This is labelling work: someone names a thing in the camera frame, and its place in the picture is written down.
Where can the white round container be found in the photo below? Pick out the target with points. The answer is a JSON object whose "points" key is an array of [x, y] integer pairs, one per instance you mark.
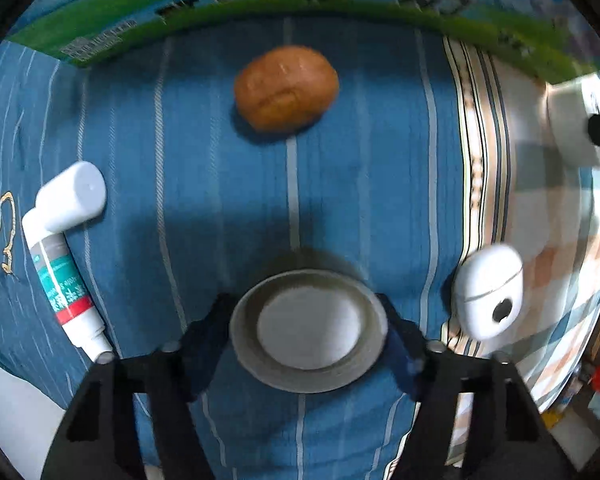
{"points": [[570, 125]]}

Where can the brown bread bun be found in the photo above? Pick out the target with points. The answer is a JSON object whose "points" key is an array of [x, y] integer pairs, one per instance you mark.
{"points": [[286, 89]]}

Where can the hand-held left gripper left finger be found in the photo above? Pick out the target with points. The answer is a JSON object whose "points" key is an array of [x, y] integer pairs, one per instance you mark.
{"points": [[205, 342]]}

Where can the green and blue cardboard box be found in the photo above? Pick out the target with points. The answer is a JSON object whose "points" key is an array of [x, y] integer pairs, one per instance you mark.
{"points": [[330, 7]]}

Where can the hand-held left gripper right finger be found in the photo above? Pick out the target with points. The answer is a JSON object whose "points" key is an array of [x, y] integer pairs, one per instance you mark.
{"points": [[401, 355]]}

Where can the blue striped bed sheet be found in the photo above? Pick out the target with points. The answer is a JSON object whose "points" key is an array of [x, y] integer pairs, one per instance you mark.
{"points": [[205, 185]]}

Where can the grey round plate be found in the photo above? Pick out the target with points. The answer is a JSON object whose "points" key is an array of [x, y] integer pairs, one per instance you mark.
{"points": [[307, 331]]}

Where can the white earbud case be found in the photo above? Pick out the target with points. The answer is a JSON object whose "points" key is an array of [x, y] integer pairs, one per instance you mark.
{"points": [[487, 287]]}

